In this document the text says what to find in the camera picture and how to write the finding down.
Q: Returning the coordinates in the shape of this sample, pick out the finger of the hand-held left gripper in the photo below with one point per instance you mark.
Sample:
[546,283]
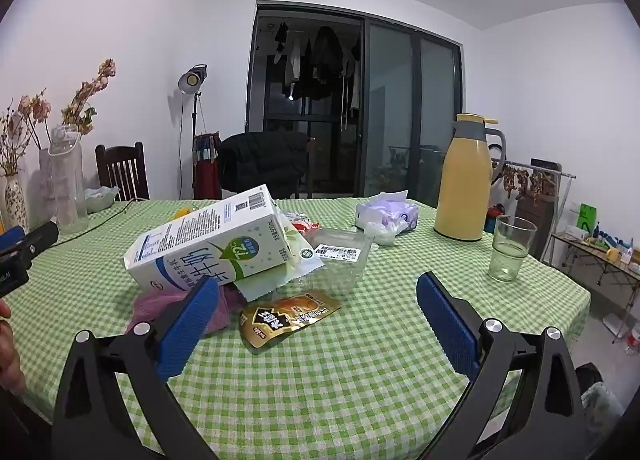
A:
[42,240]
[11,239]

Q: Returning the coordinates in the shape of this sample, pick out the red blue container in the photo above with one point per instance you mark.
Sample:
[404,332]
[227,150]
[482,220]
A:
[496,220]

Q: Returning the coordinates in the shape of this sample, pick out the translucent trash bag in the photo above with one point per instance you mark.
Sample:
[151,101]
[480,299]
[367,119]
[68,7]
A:
[602,405]

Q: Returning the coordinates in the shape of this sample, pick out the white stand base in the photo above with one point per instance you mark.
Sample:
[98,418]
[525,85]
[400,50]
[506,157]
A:
[615,324]

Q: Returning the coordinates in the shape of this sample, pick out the green checked tablecloth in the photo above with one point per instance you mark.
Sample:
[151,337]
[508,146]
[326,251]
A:
[350,380]

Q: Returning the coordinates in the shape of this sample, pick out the white blue milk carton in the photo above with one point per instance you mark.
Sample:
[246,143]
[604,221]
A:
[200,240]

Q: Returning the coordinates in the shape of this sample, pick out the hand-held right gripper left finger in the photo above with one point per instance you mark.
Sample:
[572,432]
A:
[187,330]

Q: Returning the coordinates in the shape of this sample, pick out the brown cabinet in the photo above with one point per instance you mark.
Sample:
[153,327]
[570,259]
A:
[530,222]

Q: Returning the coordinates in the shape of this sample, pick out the black padded jacket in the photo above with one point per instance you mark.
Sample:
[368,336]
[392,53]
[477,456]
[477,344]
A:
[260,160]

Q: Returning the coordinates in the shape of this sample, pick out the cardboard box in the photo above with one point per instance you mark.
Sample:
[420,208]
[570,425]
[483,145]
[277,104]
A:
[635,258]

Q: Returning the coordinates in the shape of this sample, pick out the small yellow object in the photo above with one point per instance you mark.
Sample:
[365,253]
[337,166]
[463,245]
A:
[613,256]

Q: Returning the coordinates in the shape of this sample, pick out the green box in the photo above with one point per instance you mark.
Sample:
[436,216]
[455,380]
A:
[586,217]

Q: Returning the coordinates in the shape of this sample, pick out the metal drying rack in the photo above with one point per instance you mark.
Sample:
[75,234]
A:
[562,177]

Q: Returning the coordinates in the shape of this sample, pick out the purple tissue pack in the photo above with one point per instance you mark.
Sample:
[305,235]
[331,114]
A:
[395,215]

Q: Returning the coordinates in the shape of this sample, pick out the black fabric bag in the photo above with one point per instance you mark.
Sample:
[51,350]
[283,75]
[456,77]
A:
[587,375]

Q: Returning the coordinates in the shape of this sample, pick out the purple knitted cloth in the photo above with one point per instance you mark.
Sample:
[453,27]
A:
[155,307]

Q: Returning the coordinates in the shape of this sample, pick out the row of hanging clothes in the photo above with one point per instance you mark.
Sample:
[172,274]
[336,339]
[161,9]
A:
[325,55]

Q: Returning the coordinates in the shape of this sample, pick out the gold snack packet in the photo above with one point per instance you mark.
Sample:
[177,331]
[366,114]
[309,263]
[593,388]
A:
[285,317]

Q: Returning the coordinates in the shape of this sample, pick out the studio lamp on stand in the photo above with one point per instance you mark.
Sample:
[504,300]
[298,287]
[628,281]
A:
[191,80]

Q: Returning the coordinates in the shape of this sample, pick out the pale green bowl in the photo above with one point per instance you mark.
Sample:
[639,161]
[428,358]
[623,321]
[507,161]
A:
[100,200]

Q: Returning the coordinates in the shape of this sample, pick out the row of hanging dried food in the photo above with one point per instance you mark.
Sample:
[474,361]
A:
[520,180]

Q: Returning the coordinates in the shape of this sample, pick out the clear plastic container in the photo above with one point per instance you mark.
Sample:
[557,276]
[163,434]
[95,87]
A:
[340,267]

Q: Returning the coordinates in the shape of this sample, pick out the large water jug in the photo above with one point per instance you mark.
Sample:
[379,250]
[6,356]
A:
[634,340]

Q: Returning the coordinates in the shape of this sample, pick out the folding table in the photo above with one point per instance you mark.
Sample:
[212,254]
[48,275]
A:
[575,246]

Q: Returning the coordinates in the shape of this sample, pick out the clear drinking glass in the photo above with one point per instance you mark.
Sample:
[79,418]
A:
[510,260]

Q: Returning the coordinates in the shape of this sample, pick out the white patterned vase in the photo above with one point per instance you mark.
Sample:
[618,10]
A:
[16,205]

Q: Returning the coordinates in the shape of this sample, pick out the white tissue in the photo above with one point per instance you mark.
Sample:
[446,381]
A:
[382,235]

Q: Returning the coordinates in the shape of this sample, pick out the red white snack packet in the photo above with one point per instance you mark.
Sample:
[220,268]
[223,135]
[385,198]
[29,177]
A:
[302,226]

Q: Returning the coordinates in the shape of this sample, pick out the clear glass vase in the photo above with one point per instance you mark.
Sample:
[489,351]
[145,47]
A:
[46,180]

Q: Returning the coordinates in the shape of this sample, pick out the sliding glass door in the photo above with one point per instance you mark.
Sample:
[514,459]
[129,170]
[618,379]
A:
[395,115]

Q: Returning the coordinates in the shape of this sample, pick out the clear plastic water bottle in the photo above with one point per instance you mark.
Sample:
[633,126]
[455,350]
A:
[70,190]

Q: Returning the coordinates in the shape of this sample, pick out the yellow thermos jug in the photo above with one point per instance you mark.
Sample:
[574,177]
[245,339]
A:
[462,190]

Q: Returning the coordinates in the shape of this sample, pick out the pink dried flowers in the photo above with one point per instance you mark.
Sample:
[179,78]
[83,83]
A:
[90,90]

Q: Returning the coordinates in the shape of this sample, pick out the yellow snack packet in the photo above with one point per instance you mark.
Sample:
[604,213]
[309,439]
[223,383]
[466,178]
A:
[181,213]

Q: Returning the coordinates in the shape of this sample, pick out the dried flower branches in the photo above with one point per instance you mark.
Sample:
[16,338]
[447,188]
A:
[35,107]

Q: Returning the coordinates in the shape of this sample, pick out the dark wooden chair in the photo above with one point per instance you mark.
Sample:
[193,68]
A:
[120,175]

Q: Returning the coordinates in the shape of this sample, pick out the pale green white wrapper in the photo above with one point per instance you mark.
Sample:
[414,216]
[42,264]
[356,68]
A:
[270,285]

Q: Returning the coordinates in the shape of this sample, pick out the person's left hand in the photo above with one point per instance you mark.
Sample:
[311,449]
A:
[10,360]

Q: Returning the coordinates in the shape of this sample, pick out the red hanging cloth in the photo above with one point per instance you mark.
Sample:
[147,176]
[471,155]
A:
[206,175]

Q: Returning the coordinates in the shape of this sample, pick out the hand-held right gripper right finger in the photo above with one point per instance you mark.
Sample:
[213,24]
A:
[447,330]

